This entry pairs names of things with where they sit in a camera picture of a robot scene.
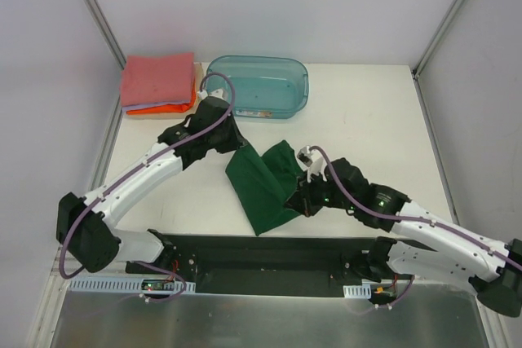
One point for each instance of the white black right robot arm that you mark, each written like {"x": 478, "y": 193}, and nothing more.
{"x": 417, "y": 242}

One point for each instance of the right perforated cable tray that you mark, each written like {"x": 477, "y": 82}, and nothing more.
{"x": 362, "y": 291}

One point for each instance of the left perforated cable tray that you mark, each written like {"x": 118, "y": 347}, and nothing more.
{"x": 129, "y": 285}

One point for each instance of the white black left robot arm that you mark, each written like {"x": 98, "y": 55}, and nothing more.
{"x": 87, "y": 225}

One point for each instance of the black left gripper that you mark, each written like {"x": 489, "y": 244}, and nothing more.
{"x": 230, "y": 136}

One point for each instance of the pink folded t shirt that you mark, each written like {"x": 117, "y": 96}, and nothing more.
{"x": 157, "y": 79}

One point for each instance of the lavender folded t shirt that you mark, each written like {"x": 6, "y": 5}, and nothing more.
{"x": 142, "y": 107}

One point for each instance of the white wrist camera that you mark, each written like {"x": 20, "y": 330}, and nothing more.
{"x": 314, "y": 162}
{"x": 219, "y": 93}

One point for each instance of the shiny metal front panel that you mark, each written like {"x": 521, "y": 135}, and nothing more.
{"x": 429, "y": 316}

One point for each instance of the left aluminium frame post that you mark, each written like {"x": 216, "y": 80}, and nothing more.
{"x": 107, "y": 33}

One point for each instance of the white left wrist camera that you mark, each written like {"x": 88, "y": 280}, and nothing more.
{"x": 219, "y": 93}

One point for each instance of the perforated cable tray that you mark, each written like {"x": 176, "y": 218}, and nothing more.
{"x": 362, "y": 291}
{"x": 129, "y": 285}

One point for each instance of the orange folded t shirt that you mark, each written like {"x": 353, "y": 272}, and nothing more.
{"x": 193, "y": 100}

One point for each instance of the aluminium frame post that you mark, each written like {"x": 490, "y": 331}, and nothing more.
{"x": 438, "y": 36}
{"x": 107, "y": 33}

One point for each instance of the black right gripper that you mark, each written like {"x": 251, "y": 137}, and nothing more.
{"x": 302, "y": 191}

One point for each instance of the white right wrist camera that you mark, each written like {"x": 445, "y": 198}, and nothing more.
{"x": 314, "y": 162}

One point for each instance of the teal plastic bin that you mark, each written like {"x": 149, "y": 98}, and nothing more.
{"x": 266, "y": 87}

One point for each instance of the green t shirt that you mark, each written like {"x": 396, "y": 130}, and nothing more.
{"x": 263, "y": 183}

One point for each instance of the right aluminium frame post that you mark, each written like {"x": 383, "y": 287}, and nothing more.
{"x": 438, "y": 36}

